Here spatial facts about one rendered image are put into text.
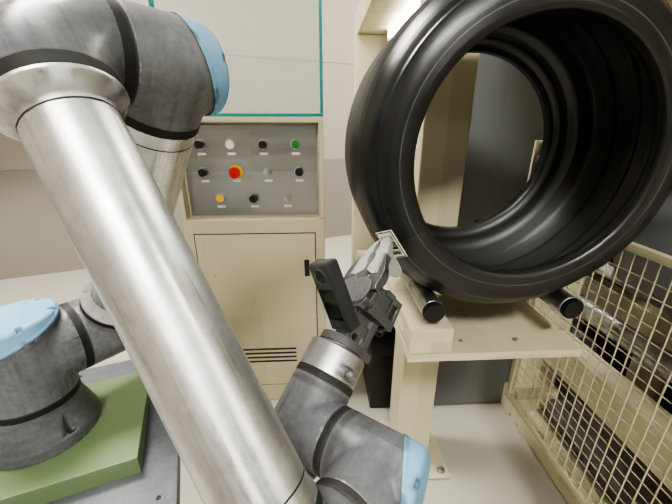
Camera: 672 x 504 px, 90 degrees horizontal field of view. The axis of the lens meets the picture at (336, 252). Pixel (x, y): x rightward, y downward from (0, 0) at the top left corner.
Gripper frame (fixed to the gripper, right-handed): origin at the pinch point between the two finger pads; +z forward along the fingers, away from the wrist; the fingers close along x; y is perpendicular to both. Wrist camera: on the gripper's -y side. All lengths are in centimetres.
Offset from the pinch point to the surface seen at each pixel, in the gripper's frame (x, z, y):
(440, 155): -10.8, 41.2, 12.3
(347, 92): -216, 254, 34
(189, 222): -95, 8, -15
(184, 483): -97, -70, 43
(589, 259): 21.6, 15.6, 27.7
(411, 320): -4.4, -5.1, 19.3
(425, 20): 12.7, 23.3, -21.2
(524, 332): 6.9, 6.7, 42.0
